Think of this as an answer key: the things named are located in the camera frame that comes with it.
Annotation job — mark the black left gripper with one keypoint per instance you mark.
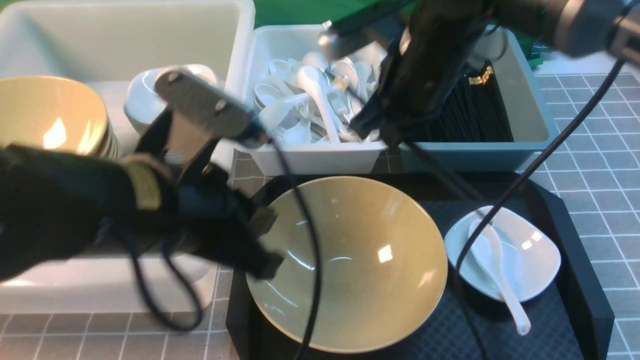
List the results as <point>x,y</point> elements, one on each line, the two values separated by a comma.
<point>191,209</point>

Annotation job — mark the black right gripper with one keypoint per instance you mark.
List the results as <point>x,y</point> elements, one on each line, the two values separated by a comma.
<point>443,33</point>

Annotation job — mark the yellow noodle bowl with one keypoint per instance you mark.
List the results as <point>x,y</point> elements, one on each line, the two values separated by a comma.
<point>384,265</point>

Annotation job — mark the white ceramic soup spoon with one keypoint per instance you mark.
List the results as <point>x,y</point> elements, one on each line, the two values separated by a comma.
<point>488,253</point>

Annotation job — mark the small white square dish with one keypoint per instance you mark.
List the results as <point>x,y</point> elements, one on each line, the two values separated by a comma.
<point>530,261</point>

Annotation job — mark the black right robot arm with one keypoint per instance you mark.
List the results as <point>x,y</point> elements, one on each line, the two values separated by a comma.
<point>576,28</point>

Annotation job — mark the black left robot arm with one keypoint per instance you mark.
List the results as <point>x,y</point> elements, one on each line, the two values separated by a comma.
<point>59,205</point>

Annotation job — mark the pile of white spoons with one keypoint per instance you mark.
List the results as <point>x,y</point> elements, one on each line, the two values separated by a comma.
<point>314,102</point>

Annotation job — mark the white plastic spoon bin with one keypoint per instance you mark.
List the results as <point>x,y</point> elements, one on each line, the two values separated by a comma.
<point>282,42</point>

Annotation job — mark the black chopsticks bundle gold bands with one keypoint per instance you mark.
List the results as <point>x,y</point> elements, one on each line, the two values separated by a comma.
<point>474,112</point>

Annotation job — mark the green cloth bag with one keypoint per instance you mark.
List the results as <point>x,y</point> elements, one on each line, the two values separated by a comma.
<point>306,12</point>

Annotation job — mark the teal plastic chopstick bin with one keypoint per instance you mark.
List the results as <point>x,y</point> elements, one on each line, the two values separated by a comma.
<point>529,116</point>

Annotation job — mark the stack of white dishes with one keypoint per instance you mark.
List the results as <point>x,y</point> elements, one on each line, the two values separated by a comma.
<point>143,105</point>

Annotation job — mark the grey grid table mat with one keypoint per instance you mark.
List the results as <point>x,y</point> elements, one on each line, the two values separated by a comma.
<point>595,172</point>

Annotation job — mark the stack of yellow bowls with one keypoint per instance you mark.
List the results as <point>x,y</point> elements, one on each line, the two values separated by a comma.
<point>57,114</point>

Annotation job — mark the large white plastic tub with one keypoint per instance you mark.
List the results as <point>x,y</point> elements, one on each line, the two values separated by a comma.
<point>105,44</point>

